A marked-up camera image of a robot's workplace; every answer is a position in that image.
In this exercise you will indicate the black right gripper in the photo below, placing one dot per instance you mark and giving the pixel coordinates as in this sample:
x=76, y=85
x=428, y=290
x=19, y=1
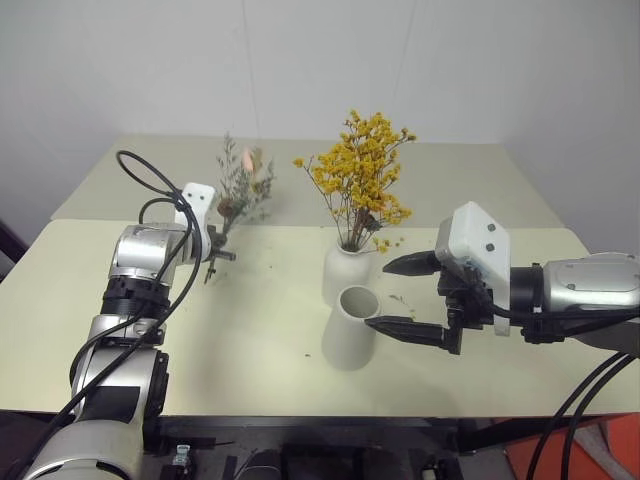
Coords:
x=467, y=300

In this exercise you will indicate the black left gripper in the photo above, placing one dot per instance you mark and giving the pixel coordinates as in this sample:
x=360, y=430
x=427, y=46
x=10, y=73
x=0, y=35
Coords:
x=212, y=246

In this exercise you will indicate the dried green flower bouquet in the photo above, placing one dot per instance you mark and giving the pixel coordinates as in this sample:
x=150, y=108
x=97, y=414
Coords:
x=240, y=185

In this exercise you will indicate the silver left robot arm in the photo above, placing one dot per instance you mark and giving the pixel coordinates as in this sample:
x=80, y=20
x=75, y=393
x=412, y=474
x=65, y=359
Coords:
x=135, y=250

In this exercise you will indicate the yellow dried flower bouquet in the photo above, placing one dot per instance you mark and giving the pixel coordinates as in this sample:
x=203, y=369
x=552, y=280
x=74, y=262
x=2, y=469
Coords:
x=362, y=170

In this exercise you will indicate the round-shouldered white vase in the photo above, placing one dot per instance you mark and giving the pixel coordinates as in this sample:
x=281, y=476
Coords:
x=345, y=272

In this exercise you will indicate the cylindrical white vase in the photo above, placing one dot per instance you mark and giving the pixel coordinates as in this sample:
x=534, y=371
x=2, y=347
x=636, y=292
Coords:
x=347, y=340

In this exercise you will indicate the small metal clip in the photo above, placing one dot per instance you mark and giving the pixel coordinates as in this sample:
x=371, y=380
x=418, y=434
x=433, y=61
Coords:
x=182, y=454

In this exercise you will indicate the dark rounded shape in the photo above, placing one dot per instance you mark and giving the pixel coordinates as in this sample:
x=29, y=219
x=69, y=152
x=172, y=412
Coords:
x=264, y=467

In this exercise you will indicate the orange box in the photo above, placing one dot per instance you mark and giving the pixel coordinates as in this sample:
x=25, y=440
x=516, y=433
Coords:
x=616, y=441

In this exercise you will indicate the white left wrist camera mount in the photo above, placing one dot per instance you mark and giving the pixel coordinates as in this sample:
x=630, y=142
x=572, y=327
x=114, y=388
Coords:
x=198, y=194

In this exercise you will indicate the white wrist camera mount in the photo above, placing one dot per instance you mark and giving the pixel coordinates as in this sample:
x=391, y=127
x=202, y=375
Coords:
x=479, y=235
x=198, y=194

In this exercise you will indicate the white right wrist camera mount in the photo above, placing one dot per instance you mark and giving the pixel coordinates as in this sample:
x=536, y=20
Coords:
x=479, y=235

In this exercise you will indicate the black table edge rail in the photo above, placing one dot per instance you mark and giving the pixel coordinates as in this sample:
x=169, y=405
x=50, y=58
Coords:
x=325, y=426

